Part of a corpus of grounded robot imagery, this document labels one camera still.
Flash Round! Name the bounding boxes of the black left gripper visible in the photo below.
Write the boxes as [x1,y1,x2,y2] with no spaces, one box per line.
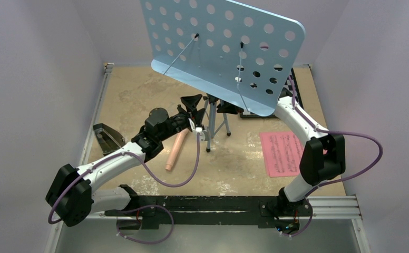
[158,94,205,142]

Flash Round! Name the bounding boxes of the light blue music stand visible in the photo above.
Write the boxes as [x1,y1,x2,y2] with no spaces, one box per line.
[140,0,306,153]

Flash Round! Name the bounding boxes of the pink sheet music front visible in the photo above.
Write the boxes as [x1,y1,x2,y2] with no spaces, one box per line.
[259,131,303,178]

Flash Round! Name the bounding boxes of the black metronome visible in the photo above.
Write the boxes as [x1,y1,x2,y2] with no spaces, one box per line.
[93,123,126,156]

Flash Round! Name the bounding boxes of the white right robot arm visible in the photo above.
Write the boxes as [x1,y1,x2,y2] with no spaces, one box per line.
[274,96,346,215]

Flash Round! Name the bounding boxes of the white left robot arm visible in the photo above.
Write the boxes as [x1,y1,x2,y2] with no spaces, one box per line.
[45,94,206,227]

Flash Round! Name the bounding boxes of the black white chessboard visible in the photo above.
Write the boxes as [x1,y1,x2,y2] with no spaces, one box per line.
[238,68,306,120]

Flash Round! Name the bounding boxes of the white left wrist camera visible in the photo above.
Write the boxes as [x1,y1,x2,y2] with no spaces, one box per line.
[188,118,210,141]

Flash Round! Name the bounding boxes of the pink recorder flute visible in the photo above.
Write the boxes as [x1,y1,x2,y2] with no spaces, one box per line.
[165,130,189,171]

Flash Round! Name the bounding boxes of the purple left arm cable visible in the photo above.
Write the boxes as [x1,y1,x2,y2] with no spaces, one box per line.
[48,132,202,245]

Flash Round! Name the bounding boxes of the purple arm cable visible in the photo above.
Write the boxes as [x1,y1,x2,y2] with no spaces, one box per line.
[48,132,202,245]
[281,75,384,238]

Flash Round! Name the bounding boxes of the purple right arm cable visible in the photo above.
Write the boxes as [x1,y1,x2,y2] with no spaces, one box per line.
[281,75,384,238]

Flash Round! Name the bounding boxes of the aluminium frame rail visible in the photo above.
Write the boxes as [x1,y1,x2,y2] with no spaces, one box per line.
[44,62,371,253]

